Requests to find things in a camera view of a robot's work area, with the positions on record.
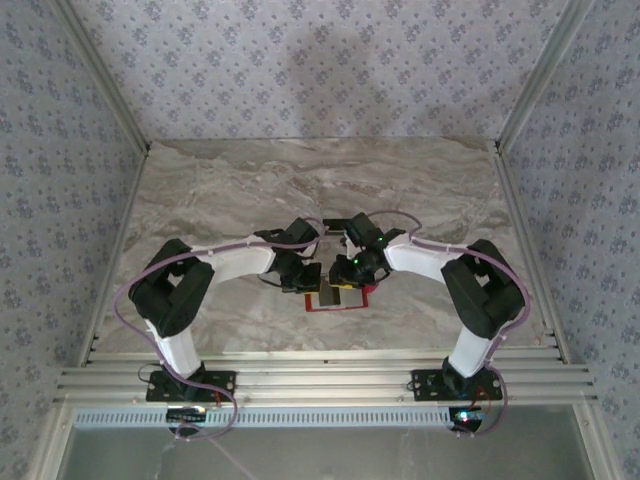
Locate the aluminium front rail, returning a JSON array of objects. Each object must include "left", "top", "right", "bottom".
[
  {"left": 84, "top": 349, "right": 564, "bottom": 367},
  {"left": 57, "top": 366, "right": 596, "bottom": 386},
  {"left": 52, "top": 384, "right": 600, "bottom": 406}
]

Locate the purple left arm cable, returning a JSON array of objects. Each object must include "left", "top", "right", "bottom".
[{"left": 113, "top": 217, "right": 330, "bottom": 444}]

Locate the aluminium lower frame leg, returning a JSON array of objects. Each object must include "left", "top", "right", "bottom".
[
  {"left": 27, "top": 402, "right": 76, "bottom": 480},
  {"left": 572, "top": 402, "right": 612, "bottom": 480}
]

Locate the controller board with lights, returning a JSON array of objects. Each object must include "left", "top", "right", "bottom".
[{"left": 448, "top": 406, "right": 490, "bottom": 432}]

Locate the aluminium table side rail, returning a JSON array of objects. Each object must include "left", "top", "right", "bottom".
[
  {"left": 77, "top": 144, "right": 151, "bottom": 366},
  {"left": 492, "top": 142, "right": 569, "bottom": 366}
]

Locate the black controller board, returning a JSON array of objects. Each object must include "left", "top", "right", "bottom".
[{"left": 166, "top": 406, "right": 209, "bottom": 425}]

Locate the dark grey credit card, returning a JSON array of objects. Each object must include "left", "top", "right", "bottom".
[{"left": 319, "top": 281, "right": 345, "bottom": 308}]

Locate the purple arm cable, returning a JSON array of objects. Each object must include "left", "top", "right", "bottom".
[
  {"left": 113, "top": 217, "right": 330, "bottom": 444},
  {"left": 367, "top": 209, "right": 531, "bottom": 439}
]

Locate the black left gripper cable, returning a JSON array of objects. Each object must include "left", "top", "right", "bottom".
[{"left": 256, "top": 272, "right": 287, "bottom": 295}]

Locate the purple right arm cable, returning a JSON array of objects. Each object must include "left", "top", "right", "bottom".
[{"left": 367, "top": 209, "right": 531, "bottom": 439}]

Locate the red tray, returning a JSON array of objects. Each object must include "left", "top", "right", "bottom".
[{"left": 303, "top": 283, "right": 377, "bottom": 315}]

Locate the grey slotted cable duct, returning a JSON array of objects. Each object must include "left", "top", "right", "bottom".
[{"left": 72, "top": 405, "right": 454, "bottom": 430}]

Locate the aluminium frame corner post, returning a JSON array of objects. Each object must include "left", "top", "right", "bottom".
[
  {"left": 494, "top": 0, "right": 599, "bottom": 151},
  {"left": 49, "top": 0, "right": 151, "bottom": 151}
]

